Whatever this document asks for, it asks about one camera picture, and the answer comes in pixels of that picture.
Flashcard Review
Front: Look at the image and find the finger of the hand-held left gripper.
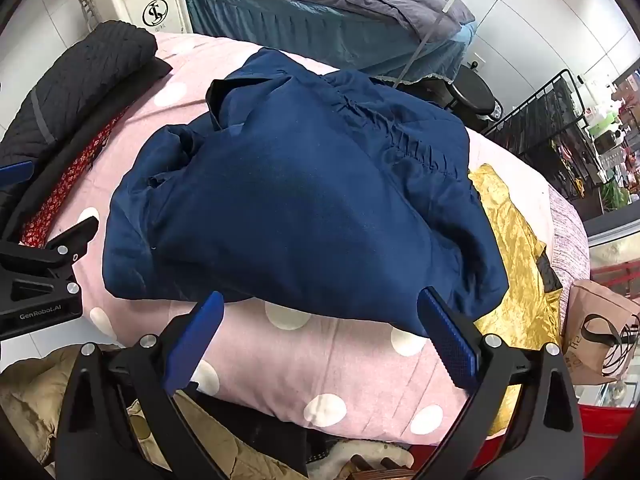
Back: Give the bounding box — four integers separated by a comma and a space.
0, 159, 35, 187
30, 216, 100, 275

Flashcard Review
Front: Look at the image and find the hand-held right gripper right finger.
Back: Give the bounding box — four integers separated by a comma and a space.
417, 286, 586, 480

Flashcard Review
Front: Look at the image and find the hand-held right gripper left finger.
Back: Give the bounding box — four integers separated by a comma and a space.
54, 290, 225, 480

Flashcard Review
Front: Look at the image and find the navy blue jacket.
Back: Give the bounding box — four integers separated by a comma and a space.
102, 47, 511, 338

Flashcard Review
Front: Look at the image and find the red floral cloth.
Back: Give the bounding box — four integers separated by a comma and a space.
20, 110, 126, 248

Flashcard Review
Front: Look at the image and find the gold satin cloth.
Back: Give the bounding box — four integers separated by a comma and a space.
467, 164, 563, 438

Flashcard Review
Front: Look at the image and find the beige cloth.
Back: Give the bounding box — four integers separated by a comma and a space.
0, 345, 281, 480

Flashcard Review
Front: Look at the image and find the black quilted jacket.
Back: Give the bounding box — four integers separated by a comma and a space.
0, 20, 173, 241

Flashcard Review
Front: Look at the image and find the pink polka dot blanket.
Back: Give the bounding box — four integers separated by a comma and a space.
47, 32, 566, 448

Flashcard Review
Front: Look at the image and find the brown paper bag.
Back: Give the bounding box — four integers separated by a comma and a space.
562, 279, 640, 386

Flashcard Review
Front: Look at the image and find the brown wooden furniture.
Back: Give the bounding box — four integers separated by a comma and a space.
342, 454, 401, 480

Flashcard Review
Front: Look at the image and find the white fluffy cloth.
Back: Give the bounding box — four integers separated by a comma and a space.
307, 437, 416, 478

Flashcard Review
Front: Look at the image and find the pinkish grey knit cloth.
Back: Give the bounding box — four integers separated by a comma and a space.
547, 184, 591, 291

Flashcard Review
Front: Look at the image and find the red box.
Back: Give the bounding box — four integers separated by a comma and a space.
500, 402, 636, 478

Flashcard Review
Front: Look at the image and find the black metal rack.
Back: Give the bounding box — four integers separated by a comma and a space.
482, 67, 608, 201

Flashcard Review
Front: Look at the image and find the black round stool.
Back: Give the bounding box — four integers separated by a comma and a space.
440, 60, 506, 128

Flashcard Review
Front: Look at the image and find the white pole stand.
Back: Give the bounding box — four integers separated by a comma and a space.
392, 0, 518, 91

